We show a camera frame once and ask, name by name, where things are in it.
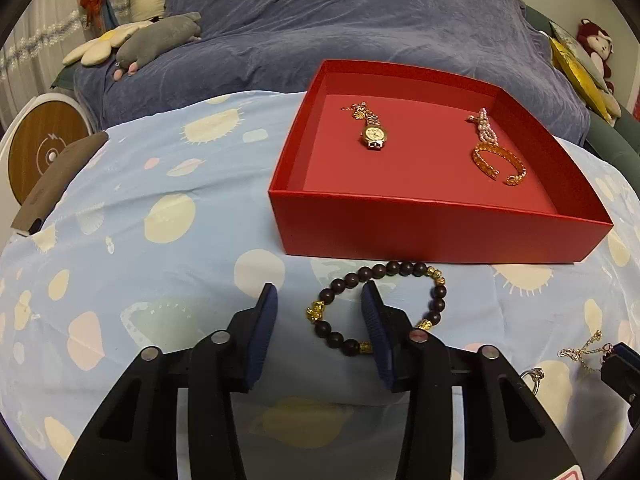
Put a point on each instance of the silver grey pillow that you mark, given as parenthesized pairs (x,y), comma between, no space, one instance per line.
(580,53)

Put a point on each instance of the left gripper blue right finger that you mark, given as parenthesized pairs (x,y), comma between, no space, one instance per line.
(375,315)

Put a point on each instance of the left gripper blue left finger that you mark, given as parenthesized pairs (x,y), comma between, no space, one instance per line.
(262,319)

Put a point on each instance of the red monkey plush toy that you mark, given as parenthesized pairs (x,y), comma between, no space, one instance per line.
(599,46)

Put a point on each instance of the gold wrist watch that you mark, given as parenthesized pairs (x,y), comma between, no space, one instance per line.
(373,135)

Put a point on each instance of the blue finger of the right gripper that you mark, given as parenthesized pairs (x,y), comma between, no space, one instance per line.
(620,370)

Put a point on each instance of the gold satin pillow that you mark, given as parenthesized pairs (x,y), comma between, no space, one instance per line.
(579,78)

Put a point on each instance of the blue sofa cover blanket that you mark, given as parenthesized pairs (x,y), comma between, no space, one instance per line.
(278,45)

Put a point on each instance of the red cardboard box tray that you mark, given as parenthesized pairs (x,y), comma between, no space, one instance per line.
(421,197)

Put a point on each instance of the white sheer curtain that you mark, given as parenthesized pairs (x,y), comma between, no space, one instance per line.
(33,53)

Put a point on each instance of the grey plush toy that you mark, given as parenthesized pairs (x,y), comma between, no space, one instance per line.
(149,42)

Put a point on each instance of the flower shaped plush cushion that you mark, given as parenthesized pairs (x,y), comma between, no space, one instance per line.
(99,49)

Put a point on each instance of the white wood exercise machine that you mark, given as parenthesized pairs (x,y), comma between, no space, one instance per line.
(37,135)

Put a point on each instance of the blue planet print tablecloth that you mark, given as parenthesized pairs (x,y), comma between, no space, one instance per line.
(168,231)

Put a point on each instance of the gold cuff bangle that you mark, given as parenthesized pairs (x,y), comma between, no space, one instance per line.
(498,163)

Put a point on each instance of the green sofa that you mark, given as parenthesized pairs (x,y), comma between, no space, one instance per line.
(610,135)

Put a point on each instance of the red curtain tie bow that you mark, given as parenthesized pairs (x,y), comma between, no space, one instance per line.
(93,11)

